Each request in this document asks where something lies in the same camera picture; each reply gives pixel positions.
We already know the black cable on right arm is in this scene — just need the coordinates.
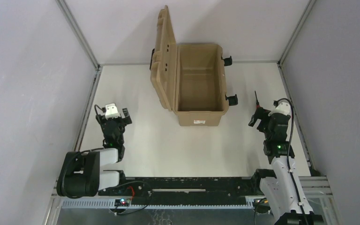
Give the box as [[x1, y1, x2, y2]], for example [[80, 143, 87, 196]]
[[273, 97, 311, 225]]

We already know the black upper bin latch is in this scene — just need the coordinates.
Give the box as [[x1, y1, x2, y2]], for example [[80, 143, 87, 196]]
[[221, 56, 233, 67]]

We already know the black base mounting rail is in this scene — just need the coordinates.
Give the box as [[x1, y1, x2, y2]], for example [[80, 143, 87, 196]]
[[97, 177, 262, 207]]

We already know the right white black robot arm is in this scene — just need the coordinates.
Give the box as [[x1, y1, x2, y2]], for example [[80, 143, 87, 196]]
[[249, 105, 324, 225]]

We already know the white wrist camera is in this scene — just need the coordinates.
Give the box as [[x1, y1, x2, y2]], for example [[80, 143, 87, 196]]
[[268, 102, 292, 116], [105, 103, 121, 119]]

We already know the tan plastic storage bin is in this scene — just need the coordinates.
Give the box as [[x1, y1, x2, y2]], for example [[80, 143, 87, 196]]
[[173, 43, 229, 127]]

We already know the grey slotted cable duct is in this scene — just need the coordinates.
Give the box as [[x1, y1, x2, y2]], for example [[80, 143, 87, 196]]
[[60, 198, 256, 210]]

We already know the black lower bin latch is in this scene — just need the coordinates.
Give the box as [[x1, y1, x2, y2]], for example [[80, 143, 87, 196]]
[[225, 94, 238, 106]]

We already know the left aluminium frame post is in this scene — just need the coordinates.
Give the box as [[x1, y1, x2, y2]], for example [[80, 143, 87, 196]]
[[56, 0, 101, 151]]

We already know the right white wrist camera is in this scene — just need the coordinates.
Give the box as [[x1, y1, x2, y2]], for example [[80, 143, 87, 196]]
[[268, 102, 292, 116]]

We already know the black red base cable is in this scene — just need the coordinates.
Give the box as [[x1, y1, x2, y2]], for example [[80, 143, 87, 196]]
[[110, 181, 153, 216]]

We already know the tan hinged bin lid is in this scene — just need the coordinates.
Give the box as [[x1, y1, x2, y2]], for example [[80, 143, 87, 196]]
[[150, 5, 178, 111]]

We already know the black bin latch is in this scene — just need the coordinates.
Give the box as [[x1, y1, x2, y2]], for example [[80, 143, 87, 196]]
[[225, 94, 238, 106], [221, 56, 233, 67]]

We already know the aluminium frame post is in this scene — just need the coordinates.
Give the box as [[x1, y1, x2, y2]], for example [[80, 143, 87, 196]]
[[277, 0, 321, 176], [56, 0, 101, 151]]

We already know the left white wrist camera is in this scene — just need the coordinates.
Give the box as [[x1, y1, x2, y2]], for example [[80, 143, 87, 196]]
[[105, 103, 121, 119]]

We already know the right aluminium frame post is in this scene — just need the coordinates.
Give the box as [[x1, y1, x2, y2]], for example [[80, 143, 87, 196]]
[[277, 0, 321, 176]]

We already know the small black circuit board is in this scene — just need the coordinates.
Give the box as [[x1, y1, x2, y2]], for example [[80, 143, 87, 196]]
[[114, 198, 131, 207]]

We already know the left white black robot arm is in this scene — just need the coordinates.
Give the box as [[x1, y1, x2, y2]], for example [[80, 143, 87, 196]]
[[56, 104, 132, 199]]

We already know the red black screwdriver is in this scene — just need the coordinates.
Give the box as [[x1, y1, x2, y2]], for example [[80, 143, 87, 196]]
[[254, 91, 263, 115]]

